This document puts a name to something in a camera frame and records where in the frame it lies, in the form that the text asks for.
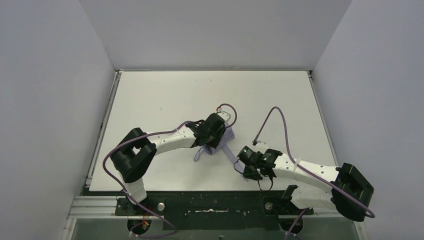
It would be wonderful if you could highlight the black and lavender folding umbrella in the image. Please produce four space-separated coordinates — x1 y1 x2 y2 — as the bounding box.
193 127 248 182

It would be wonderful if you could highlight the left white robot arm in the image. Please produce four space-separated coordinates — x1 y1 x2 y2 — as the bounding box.
107 111 231 205

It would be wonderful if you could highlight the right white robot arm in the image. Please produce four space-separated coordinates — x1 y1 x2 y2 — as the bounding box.
237 146 375 222

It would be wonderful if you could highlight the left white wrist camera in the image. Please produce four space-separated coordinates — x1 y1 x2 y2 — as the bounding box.
217 111 232 125

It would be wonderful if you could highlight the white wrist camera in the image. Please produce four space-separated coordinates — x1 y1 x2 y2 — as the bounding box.
252 139 268 148
217 111 232 125

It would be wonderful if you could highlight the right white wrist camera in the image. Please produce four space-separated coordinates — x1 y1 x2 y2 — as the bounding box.
252 139 268 148

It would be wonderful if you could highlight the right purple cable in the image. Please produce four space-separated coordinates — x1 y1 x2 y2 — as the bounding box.
252 106 377 240

